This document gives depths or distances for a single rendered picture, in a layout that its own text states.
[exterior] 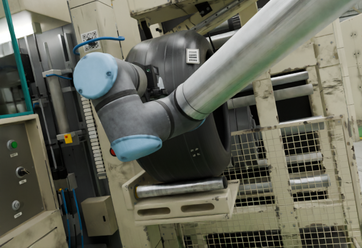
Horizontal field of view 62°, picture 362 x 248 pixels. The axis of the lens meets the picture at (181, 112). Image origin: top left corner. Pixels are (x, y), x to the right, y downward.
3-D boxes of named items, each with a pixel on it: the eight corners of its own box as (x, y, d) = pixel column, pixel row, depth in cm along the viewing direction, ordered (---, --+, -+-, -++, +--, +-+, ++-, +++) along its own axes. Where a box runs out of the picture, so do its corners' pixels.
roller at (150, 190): (133, 185, 113) (139, 186, 117) (133, 197, 111) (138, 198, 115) (224, 174, 103) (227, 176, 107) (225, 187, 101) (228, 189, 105)
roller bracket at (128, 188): (126, 211, 109) (120, 185, 109) (162, 177, 148) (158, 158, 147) (134, 210, 108) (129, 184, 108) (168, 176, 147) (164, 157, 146)
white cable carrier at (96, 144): (98, 179, 126) (74, 67, 123) (104, 175, 130) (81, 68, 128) (108, 178, 124) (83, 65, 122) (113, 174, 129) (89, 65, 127)
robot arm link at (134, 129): (180, 138, 60) (153, 84, 61) (134, 157, 52) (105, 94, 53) (155, 153, 66) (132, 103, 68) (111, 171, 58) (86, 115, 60)
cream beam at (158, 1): (129, 17, 140) (123, -14, 139) (149, 26, 164) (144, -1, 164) (261, -22, 123) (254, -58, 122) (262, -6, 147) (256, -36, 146)
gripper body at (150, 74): (160, 67, 82) (141, 59, 71) (165, 98, 82) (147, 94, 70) (135, 73, 85) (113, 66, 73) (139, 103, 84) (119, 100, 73)
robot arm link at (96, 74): (81, 111, 56) (60, 64, 57) (115, 112, 68) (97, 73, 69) (121, 86, 53) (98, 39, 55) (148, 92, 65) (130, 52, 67)
